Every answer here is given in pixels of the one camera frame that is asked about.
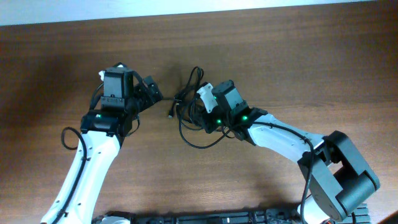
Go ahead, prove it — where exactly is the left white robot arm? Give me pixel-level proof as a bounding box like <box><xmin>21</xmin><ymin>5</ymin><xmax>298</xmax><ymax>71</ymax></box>
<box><xmin>41</xmin><ymin>63</ymin><xmax>163</xmax><ymax>223</ymax></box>

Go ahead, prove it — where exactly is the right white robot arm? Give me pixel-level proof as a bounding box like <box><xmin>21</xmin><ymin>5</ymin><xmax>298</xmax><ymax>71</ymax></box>
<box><xmin>196</xmin><ymin>80</ymin><xmax>381</xmax><ymax>223</ymax></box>

